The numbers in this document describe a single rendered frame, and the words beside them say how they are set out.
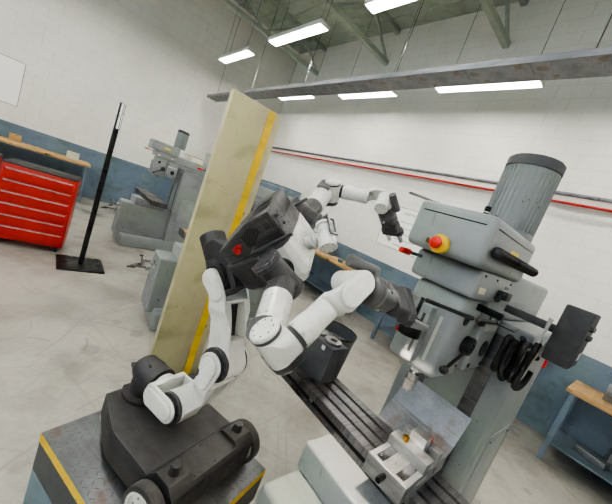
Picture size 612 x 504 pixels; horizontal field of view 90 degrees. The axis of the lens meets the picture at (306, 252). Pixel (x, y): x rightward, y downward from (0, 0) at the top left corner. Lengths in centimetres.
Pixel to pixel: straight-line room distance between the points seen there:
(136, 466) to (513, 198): 180
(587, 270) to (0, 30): 1093
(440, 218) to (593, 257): 446
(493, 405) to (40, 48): 957
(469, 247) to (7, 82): 926
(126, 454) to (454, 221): 152
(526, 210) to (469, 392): 82
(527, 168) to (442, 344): 75
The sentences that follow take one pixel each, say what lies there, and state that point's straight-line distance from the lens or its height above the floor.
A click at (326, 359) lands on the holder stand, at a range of 157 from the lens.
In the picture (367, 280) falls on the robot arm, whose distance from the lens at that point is 79.
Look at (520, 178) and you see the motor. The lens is 147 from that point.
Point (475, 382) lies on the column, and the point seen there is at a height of 126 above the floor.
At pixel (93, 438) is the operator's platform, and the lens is 191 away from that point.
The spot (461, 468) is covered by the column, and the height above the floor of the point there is 89.
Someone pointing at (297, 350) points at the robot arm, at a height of 141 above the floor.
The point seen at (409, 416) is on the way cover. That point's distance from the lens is 174.
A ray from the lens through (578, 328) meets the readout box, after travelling 139.
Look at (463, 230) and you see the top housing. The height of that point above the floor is 182.
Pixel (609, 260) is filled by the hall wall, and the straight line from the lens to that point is 546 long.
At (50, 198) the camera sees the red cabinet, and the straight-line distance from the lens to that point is 505.
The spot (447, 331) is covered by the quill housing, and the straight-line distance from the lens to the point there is 119.
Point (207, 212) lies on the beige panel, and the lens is 240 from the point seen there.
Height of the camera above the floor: 172
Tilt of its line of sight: 8 degrees down
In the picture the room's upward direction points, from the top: 20 degrees clockwise
